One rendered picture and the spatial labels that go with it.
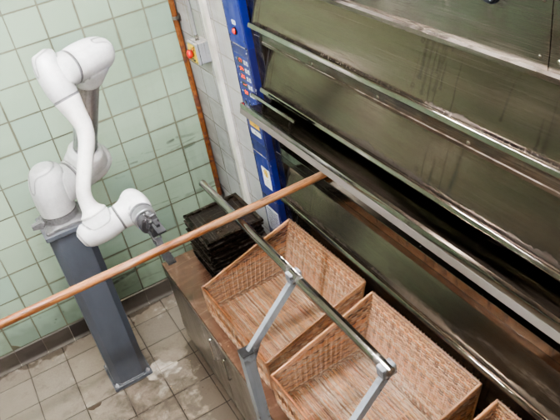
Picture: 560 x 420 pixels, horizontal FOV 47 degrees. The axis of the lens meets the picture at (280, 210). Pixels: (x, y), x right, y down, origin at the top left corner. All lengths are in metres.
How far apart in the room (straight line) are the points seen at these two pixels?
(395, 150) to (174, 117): 1.77
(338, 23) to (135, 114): 1.63
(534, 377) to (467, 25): 0.97
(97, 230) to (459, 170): 1.36
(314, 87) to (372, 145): 0.37
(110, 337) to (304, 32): 1.84
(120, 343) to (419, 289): 1.69
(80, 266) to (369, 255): 1.34
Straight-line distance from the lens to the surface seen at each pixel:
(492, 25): 1.53
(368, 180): 2.01
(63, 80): 2.46
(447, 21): 1.63
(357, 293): 2.49
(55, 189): 2.86
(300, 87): 2.36
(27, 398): 3.76
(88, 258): 3.04
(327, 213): 2.56
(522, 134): 1.52
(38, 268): 3.64
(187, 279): 3.10
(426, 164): 1.86
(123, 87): 3.34
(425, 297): 2.20
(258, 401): 2.33
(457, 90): 1.65
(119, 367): 3.46
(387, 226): 2.20
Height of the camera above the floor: 2.51
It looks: 35 degrees down
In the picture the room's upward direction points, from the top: 11 degrees counter-clockwise
